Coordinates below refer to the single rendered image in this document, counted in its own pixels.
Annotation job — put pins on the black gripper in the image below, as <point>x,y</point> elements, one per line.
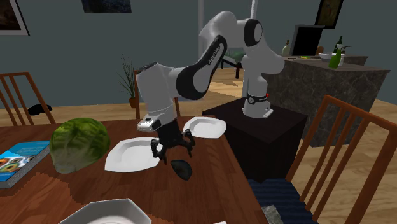
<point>169,135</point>

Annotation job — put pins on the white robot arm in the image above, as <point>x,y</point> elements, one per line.
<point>158,90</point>

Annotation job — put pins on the dark oval object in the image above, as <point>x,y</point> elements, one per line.
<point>182,170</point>

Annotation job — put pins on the white plate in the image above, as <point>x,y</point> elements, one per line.
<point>130,155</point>
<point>204,127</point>

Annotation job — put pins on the wooden dining table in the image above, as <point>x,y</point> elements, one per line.
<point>204,186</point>

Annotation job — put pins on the potted grass plant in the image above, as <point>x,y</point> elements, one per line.
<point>130,83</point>

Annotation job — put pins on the dark robot stand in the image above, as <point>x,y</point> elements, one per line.
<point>263,139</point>

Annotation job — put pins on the white bowl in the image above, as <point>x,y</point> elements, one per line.
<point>108,211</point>

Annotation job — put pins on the green cabbage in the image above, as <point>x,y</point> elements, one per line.
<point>79,144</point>

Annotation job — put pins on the dark chair green cushion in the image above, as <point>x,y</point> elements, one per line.
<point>237,57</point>

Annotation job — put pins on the blue book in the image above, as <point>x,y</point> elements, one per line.
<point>18,158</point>

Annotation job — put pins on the dark marble counter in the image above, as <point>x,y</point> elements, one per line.
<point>325,93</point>

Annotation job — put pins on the wooden chair blue cushion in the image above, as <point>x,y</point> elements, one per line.
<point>366,161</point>

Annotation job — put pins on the dark blue wall picture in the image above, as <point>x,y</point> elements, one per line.
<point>107,5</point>

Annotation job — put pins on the white framed wall picture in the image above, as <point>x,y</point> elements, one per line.
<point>12,18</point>

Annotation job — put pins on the black framed wall picture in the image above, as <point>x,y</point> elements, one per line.
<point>328,12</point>

